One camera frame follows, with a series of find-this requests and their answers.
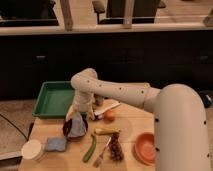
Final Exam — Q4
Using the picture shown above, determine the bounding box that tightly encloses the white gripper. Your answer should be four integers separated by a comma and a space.
65, 90, 95, 121

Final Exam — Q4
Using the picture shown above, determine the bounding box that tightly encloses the grey-blue towel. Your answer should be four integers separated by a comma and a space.
68, 113, 86, 138

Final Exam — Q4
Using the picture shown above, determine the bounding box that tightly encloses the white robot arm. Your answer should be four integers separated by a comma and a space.
66, 68, 211, 171

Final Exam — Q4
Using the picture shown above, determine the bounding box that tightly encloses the dark purple bowl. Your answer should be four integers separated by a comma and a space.
63, 118, 88, 141

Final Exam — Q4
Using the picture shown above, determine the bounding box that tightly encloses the orange bowl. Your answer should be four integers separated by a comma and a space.
134, 132, 156, 166

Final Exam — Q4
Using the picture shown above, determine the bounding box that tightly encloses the orange fruit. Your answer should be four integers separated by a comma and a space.
103, 110, 115, 122

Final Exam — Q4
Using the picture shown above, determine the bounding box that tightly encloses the green plastic tray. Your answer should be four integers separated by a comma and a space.
32, 81, 74, 119

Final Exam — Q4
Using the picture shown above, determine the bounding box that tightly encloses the blue sponge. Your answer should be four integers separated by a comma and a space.
45, 137, 67, 152

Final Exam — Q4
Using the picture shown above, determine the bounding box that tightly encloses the green pea pod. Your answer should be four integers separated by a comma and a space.
82, 134, 97, 163

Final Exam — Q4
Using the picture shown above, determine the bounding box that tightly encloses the silver fork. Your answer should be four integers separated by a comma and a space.
93, 137, 111, 168

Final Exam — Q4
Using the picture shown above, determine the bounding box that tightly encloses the bunch of dark grapes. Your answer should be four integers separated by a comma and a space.
109, 133, 124, 161

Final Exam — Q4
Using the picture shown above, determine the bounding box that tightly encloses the white round lid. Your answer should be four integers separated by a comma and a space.
21, 139, 44, 160

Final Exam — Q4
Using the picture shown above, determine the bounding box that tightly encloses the white-handled knife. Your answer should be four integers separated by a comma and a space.
94, 102, 120, 120

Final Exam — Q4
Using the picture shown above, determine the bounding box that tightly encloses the black cable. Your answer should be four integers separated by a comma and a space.
0, 113, 30, 141

